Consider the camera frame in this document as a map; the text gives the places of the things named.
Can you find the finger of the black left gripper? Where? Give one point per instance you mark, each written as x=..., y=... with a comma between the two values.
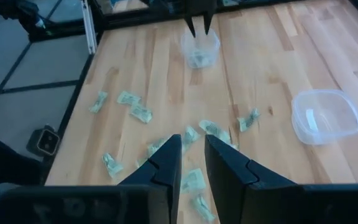
x=191, y=26
x=209, y=22

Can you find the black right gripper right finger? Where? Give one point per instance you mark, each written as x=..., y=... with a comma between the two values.
x=228, y=174

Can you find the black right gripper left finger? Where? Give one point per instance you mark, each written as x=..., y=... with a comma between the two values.
x=163, y=174

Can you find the green white sweetener packet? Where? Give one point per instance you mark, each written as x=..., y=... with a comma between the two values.
x=210, y=127
x=154, y=147
x=198, y=58
x=190, y=136
x=141, y=112
x=249, y=119
x=98, y=101
x=128, y=98
x=193, y=181
x=112, y=165
x=202, y=208

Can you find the clear plastic container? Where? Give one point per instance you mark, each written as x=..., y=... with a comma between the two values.
x=337, y=124
x=212, y=46

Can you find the person's leg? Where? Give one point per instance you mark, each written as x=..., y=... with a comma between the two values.
x=5, y=158

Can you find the silver aluminium extrusion post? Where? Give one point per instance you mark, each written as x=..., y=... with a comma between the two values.
x=89, y=28

